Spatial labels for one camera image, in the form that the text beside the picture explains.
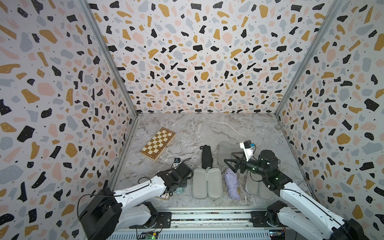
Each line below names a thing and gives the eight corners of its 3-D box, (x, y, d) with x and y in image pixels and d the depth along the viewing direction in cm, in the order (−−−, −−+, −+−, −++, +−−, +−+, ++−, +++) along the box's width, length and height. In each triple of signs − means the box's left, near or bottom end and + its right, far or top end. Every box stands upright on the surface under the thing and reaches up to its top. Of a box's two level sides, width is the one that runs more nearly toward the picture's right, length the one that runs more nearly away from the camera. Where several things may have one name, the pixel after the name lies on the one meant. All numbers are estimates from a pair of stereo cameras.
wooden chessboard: (141, 153, 100) (139, 151, 98) (163, 129, 114) (162, 126, 112) (154, 161, 97) (153, 159, 94) (176, 135, 110) (176, 132, 108)
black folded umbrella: (202, 169, 94) (202, 167, 92) (199, 147, 104) (199, 145, 102) (213, 167, 94) (214, 166, 93) (209, 146, 105) (210, 144, 103)
